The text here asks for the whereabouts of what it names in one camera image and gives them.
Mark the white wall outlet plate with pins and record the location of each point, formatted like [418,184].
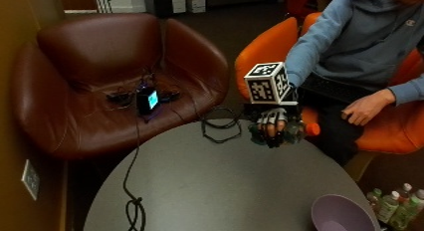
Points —
[30,179]

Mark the green bottle with white cap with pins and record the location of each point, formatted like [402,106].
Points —
[388,206]

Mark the red chair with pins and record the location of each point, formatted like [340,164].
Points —
[300,2]

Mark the black device with lit screen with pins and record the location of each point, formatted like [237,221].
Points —
[147,100]

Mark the large green bottle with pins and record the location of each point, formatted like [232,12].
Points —
[408,212]

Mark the black keyboard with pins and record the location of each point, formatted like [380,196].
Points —
[334,88]

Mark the orange armchair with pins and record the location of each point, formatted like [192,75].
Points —
[264,48]

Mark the white cardboard box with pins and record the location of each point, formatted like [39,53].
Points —
[196,4]

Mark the small clear green bottle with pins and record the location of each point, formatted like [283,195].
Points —
[373,197]

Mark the white marker cube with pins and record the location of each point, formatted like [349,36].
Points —
[267,83]

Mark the purple bowl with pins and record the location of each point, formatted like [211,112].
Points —
[338,212]

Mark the dark red bottle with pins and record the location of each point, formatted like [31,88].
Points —
[404,192]

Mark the the person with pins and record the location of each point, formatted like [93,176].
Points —
[361,42]

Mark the white cabinet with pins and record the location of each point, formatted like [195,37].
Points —
[178,2]

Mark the green bottle with orange cap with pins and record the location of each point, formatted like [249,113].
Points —
[296,135]

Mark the brown leather armchair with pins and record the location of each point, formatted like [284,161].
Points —
[87,51]

